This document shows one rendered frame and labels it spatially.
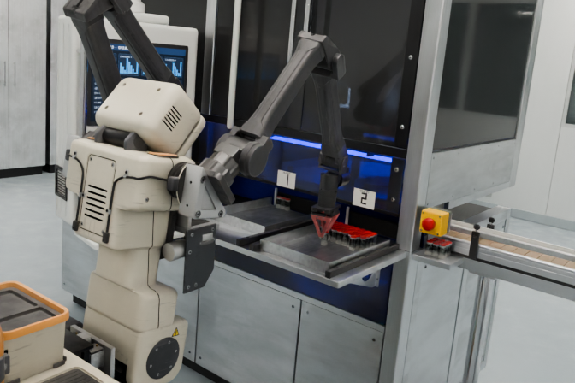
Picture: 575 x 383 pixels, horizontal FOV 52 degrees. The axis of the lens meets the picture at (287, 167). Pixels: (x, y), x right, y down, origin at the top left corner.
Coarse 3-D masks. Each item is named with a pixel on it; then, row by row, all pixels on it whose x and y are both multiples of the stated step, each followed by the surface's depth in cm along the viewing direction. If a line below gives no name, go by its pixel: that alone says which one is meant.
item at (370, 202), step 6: (354, 192) 200; (360, 192) 199; (366, 192) 197; (372, 192) 196; (354, 198) 200; (360, 198) 199; (372, 198) 196; (354, 204) 201; (360, 204) 199; (366, 204) 198; (372, 204) 196
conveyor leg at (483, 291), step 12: (480, 276) 190; (480, 288) 191; (492, 288) 191; (480, 300) 191; (480, 312) 191; (480, 324) 192; (480, 336) 193; (468, 348) 196; (480, 348) 194; (468, 360) 196; (480, 360) 195; (468, 372) 196
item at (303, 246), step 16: (320, 224) 203; (272, 240) 183; (288, 240) 190; (304, 240) 192; (320, 240) 193; (288, 256) 173; (304, 256) 169; (320, 256) 177; (336, 256) 179; (352, 256) 172
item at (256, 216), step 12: (240, 204) 220; (252, 204) 226; (264, 204) 232; (228, 216) 203; (240, 216) 214; (252, 216) 215; (264, 216) 216; (276, 216) 218; (288, 216) 219; (300, 216) 208; (240, 228) 200; (252, 228) 196; (264, 228) 193
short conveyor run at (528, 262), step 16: (464, 224) 197; (448, 240) 192; (464, 240) 189; (480, 240) 192; (496, 240) 185; (512, 240) 182; (528, 240) 185; (464, 256) 189; (480, 256) 186; (496, 256) 183; (512, 256) 180; (528, 256) 179; (544, 256) 180; (560, 256) 173; (480, 272) 186; (496, 272) 183; (512, 272) 180; (528, 272) 177; (544, 272) 174; (560, 272) 171; (544, 288) 174; (560, 288) 171
